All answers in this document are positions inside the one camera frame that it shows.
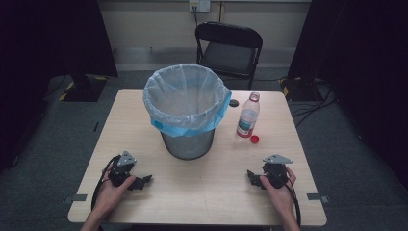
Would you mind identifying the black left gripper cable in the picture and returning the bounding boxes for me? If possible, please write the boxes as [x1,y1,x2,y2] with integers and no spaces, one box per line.
[90,155,121,212]

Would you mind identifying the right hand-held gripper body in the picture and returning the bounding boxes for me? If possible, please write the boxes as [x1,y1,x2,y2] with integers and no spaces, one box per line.
[262,154,294,190]

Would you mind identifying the white wall socket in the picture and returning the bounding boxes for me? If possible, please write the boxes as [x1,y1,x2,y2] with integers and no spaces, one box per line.
[188,0,212,13]

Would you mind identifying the black folding chair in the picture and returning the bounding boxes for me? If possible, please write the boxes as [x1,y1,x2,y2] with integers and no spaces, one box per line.
[193,21,265,91]

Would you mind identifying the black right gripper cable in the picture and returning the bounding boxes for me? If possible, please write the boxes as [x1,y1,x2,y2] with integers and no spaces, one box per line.
[278,174,303,228]

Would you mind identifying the metal mesh trash bin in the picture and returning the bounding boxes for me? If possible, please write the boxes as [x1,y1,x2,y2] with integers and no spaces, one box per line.
[160,127,216,161]

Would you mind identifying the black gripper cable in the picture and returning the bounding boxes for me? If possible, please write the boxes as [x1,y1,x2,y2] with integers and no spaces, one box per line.
[278,174,303,228]
[90,155,121,212]

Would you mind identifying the person's left hand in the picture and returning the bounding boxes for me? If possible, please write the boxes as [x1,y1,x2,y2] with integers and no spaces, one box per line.
[94,167,138,219]

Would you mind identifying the black power cable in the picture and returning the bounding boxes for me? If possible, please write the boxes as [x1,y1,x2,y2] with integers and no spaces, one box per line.
[191,5,200,29]

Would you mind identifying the black curtain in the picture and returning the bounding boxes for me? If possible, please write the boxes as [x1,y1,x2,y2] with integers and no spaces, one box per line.
[287,0,408,191]

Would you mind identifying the grey tape strip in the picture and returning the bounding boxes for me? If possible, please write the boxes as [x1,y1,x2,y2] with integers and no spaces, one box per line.
[306,192,330,204]
[63,193,89,206]

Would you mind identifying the person's right hand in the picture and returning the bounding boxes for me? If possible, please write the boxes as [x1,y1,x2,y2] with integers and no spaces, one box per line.
[259,167,298,220]

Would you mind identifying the black floor cables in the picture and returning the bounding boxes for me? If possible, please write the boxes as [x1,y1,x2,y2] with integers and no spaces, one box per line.
[289,80,339,128]

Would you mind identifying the translucent blue bin bag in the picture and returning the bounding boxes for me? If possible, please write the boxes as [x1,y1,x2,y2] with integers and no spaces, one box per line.
[142,63,233,139]

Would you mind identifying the clear plastic bottle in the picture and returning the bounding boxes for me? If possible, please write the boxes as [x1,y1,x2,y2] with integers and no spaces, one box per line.
[236,91,262,140]

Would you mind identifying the black stand base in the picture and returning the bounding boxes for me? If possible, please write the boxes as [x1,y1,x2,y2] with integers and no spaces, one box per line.
[58,72,109,103]
[278,76,323,103]

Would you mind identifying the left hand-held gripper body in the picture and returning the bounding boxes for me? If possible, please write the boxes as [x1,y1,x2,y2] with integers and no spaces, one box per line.
[108,150,138,189]

